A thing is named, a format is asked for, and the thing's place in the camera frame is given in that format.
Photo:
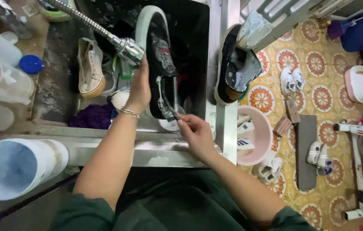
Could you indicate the green rimmed bowl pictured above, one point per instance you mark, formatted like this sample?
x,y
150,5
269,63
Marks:
x,y
54,12

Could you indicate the person's right hand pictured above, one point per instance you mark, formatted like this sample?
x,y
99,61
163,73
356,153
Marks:
x,y
200,136

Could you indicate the pink plastic basin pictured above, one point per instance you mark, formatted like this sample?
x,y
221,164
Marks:
x,y
261,134

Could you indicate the person's left hand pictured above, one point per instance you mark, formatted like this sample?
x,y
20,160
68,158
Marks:
x,y
139,91

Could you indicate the black sneaker with shiny insole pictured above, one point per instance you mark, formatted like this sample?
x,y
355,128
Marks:
x,y
229,77

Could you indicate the blue round lid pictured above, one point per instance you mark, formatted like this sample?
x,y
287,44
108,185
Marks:
x,y
31,64

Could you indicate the black sneaker with printed side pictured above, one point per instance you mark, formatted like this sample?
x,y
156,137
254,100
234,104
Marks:
x,y
159,38

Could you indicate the white soap bar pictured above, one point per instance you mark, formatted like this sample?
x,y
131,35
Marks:
x,y
120,100

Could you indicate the white sandal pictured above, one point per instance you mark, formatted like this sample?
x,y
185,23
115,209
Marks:
x,y
324,160
313,153

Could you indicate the brown wooden block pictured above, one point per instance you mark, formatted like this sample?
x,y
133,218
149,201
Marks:
x,y
282,126
293,111

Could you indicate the grey flat board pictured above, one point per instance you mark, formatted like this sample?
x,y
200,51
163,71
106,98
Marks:
x,y
306,141

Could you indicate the beige canvas sneaker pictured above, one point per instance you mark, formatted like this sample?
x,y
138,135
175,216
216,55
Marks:
x,y
91,69

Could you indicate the white striped shoe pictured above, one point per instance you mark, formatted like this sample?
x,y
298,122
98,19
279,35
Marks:
x,y
245,144
245,127

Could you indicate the dark grimy bottle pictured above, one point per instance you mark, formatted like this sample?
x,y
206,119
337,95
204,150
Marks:
x,y
11,17

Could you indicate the small white lid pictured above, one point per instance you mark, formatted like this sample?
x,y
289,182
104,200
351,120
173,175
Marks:
x,y
9,37

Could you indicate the stainless steel sink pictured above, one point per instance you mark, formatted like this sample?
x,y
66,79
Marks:
x,y
194,48

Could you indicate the pale blue shoe insole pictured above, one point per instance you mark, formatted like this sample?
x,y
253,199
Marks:
x,y
253,29

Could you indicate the grey metal grille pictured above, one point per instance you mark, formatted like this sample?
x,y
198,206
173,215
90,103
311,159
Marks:
x,y
284,12

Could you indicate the person's dark green clothing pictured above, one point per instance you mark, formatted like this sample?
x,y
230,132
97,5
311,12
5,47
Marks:
x,y
175,205

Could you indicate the green scrub brush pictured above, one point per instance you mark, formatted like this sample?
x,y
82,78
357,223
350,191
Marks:
x,y
125,69

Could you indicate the small white sneaker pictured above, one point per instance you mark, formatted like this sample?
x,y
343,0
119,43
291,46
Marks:
x,y
298,78
287,81

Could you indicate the white chunky sneaker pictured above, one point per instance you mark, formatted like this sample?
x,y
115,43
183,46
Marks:
x,y
268,168

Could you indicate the chrome flexible faucet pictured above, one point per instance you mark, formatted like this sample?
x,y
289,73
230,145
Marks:
x,y
129,50

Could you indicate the white sink drain cover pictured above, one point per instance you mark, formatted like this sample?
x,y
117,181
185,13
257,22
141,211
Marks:
x,y
170,124

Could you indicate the clear plastic jug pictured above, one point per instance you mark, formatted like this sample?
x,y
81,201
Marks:
x,y
5,81

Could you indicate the white metal frame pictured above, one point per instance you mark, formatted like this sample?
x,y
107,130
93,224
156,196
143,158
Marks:
x,y
358,157

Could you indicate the large white plastic bucket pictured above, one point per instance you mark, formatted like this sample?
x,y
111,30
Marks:
x,y
11,168

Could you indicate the purple cloth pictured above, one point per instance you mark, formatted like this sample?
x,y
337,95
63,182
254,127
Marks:
x,y
93,117

